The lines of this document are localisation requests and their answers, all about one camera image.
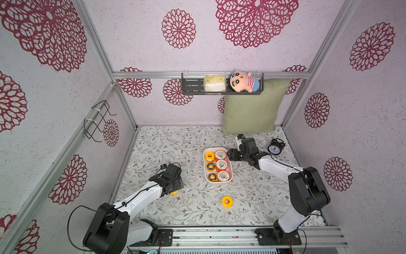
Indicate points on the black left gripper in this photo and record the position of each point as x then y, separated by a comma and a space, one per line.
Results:
178, 183

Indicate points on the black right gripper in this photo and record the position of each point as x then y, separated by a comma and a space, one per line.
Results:
238, 154

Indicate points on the orange white sealing tape roll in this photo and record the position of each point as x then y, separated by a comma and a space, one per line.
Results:
223, 176
220, 155
221, 165

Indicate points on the yellow black tape roll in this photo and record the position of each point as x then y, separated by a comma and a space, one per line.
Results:
211, 167
212, 177

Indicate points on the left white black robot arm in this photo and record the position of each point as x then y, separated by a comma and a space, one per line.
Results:
110, 231

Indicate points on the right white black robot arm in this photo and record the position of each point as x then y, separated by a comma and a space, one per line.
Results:
306, 189

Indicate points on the white plastic storage box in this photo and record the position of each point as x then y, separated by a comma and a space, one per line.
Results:
229, 168

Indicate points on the black twin-bell alarm clock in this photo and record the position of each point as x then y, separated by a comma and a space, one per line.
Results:
276, 146

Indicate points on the green linen pillow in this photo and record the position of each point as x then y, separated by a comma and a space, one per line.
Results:
251, 114

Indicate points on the cartoon boy plush doll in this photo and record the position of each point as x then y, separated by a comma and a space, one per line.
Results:
241, 81

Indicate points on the green white tissue pack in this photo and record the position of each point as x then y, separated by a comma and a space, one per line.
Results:
215, 83

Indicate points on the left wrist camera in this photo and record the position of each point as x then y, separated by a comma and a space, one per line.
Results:
170, 172

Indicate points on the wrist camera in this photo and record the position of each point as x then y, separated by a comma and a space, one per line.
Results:
246, 145
170, 172

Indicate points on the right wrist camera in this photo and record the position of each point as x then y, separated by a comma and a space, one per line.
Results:
246, 145

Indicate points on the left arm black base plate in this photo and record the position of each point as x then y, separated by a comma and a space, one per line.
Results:
160, 238

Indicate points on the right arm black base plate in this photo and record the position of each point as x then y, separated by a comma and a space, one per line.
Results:
277, 237

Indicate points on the black wall shelf basket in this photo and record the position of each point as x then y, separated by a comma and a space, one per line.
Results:
193, 84

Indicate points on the black wire wall rack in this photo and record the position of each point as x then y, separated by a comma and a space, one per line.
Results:
92, 125

